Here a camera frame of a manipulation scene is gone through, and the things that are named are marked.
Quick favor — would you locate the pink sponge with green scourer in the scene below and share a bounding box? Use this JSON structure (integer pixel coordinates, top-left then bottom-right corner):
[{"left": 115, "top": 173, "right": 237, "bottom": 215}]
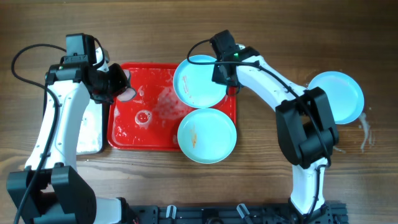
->
[{"left": 117, "top": 70, "right": 137, "bottom": 102}]

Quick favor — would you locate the light blue plate top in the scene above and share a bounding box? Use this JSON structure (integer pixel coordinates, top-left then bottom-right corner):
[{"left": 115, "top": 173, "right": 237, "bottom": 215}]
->
[{"left": 173, "top": 55, "right": 226, "bottom": 108}]

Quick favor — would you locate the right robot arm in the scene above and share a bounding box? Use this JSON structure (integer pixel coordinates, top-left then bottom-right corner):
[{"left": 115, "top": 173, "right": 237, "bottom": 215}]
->
[{"left": 209, "top": 30, "right": 339, "bottom": 222}]

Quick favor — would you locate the light blue plate with sauce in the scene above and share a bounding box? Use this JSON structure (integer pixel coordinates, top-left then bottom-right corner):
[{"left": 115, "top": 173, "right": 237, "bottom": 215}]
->
[{"left": 177, "top": 108, "right": 237, "bottom": 164}]

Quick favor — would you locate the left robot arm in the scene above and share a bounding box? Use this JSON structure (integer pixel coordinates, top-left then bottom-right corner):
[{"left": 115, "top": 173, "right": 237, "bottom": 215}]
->
[{"left": 6, "top": 33, "right": 139, "bottom": 223}]

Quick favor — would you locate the red plastic tray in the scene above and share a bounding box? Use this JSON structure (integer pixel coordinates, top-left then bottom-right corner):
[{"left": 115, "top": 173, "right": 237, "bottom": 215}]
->
[{"left": 107, "top": 62, "right": 237, "bottom": 152}]

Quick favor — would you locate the black tray with soapy water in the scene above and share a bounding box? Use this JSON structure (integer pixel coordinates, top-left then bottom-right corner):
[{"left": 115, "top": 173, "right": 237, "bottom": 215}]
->
[{"left": 49, "top": 80, "right": 103, "bottom": 155}]

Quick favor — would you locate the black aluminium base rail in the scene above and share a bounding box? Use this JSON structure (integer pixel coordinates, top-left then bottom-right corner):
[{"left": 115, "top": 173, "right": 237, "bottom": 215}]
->
[{"left": 131, "top": 203, "right": 349, "bottom": 224}]

